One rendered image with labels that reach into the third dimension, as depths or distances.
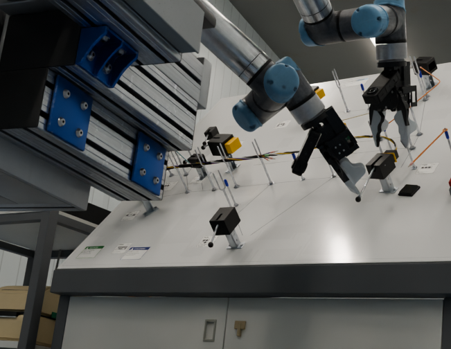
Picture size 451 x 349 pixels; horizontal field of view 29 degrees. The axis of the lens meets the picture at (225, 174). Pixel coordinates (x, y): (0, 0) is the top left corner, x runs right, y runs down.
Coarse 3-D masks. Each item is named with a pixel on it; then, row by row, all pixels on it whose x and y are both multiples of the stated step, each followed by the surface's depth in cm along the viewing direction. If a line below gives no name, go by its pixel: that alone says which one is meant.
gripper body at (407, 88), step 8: (384, 64) 210; (392, 64) 209; (400, 64) 209; (408, 64) 214; (400, 72) 213; (408, 72) 214; (400, 80) 213; (408, 80) 214; (400, 88) 210; (408, 88) 212; (392, 96) 210; (408, 96) 214; (416, 96) 214; (376, 104) 214; (384, 104) 212; (392, 104) 210; (408, 104) 214; (416, 104) 214
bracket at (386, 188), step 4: (388, 176) 212; (380, 180) 213; (384, 180) 212; (388, 180) 212; (384, 184) 212; (388, 184) 212; (392, 184) 213; (384, 188) 213; (388, 188) 212; (392, 188) 213; (396, 188) 213; (380, 192) 215; (384, 192) 214; (388, 192) 213; (392, 192) 212
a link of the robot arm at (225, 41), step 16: (208, 32) 182; (224, 32) 182; (240, 32) 184; (208, 48) 185; (224, 48) 182; (240, 48) 182; (256, 48) 183; (240, 64) 182; (256, 64) 182; (272, 64) 183; (256, 80) 183; (272, 80) 180; (288, 80) 181; (256, 96) 187; (272, 96) 182; (288, 96) 181
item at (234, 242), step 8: (224, 208) 216; (232, 208) 215; (216, 216) 215; (224, 216) 213; (232, 216) 214; (216, 224) 213; (224, 224) 212; (232, 224) 214; (216, 232) 215; (224, 232) 213; (232, 232) 216; (232, 240) 217; (232, 248) 218; (240, 248) 217
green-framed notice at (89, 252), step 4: (88, 248) 250; (92, 248) 249; (96, 248) 248; (100, 248) 247; (84, 252) 249; (88, 252) 248; (92, 252) 247; (96, 252) 246; (80, 256) 247; (84, 256) 247; (88, 256) 246; (92, 256) 244
